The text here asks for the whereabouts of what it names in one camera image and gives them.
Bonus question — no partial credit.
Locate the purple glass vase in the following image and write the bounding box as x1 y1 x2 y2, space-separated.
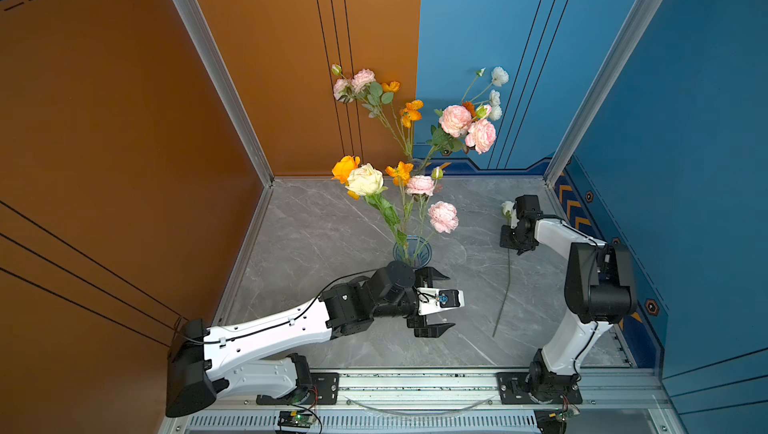
392 235 432 270

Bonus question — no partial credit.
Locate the white rose stem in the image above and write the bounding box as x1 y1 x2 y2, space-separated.
492 201 517 337

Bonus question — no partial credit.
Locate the pink white bud stem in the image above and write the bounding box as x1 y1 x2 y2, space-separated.
405 163 459 258

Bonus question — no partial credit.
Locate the yellow flower stem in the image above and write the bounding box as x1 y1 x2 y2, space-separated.
386 162 414 236

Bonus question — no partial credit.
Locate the cream rose stem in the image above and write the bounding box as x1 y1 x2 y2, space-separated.
344 164 408 254

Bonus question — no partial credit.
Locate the pale pink rose stem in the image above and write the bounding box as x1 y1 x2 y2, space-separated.
426 104 497 160

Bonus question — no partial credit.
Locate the orange ranunculus stem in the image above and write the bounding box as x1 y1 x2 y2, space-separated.
332 156 361 200

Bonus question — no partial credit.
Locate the orange gerbera stem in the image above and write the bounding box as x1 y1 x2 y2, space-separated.
462 102 476 117

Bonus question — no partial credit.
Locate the clear glass vase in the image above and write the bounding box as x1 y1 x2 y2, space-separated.
405 159 426 177

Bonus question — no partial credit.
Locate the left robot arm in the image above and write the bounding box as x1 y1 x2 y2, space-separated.
165 261 466 418

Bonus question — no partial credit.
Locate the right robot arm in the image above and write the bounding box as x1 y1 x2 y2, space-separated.
497 195 637 405

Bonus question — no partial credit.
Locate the small circuit board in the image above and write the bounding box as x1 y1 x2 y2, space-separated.
276 410 320 434

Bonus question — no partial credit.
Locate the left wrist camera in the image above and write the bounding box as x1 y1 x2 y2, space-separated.
437 289 462 309

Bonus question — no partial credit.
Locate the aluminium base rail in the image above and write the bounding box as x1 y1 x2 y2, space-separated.
160 368 685 433

